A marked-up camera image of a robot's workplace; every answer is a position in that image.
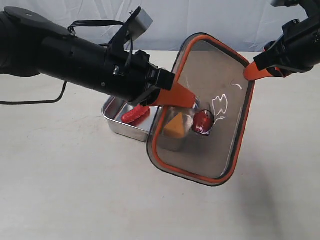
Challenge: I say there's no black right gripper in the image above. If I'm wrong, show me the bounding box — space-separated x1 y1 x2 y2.
243 18 320 81

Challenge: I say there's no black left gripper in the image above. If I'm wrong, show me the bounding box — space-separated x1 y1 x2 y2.
104 44 196 109

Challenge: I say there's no yellow toy cheese wedge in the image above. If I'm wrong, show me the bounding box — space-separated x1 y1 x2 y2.
163 112 186 139

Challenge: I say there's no red toy sausage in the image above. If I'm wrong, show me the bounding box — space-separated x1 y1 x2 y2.
121 105 150 124

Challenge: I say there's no transparent lid with orange valve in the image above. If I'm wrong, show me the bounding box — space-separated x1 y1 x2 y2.
146 32 255 187

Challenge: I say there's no stainless steel lunch box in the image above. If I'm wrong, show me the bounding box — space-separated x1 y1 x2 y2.
101 96 201 153

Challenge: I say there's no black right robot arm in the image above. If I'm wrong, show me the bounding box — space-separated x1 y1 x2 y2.
243 0 320 81

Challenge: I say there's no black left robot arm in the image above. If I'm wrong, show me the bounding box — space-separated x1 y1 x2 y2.
0 6 196 108

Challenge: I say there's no grey backdrop cloth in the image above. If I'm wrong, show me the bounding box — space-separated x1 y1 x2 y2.
0 0 307 52

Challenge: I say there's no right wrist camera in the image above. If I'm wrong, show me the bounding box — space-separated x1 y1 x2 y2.
270 0 300 7

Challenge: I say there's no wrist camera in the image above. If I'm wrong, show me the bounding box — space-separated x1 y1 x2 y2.
125 6 153 41
270 0 300 7

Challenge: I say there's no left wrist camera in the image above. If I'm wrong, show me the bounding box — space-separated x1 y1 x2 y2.
125 6 153 41

